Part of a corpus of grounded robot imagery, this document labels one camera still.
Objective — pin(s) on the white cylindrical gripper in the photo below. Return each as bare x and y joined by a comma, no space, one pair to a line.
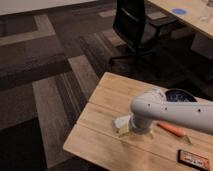
137,124

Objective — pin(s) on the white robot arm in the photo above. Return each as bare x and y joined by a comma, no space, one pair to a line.
153,105

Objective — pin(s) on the orange carrot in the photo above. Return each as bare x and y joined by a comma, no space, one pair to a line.
177,131

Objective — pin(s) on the dark blue bowl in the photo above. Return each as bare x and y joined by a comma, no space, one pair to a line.
179,95

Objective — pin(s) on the black office chair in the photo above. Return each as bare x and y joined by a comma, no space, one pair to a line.
139,30

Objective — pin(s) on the blue round coaster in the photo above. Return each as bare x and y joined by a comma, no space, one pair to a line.
179,11

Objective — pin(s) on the wooden background desk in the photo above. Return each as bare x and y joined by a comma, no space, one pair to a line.
191,18

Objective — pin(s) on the clear drinking glass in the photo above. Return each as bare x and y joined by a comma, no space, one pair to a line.
207,11

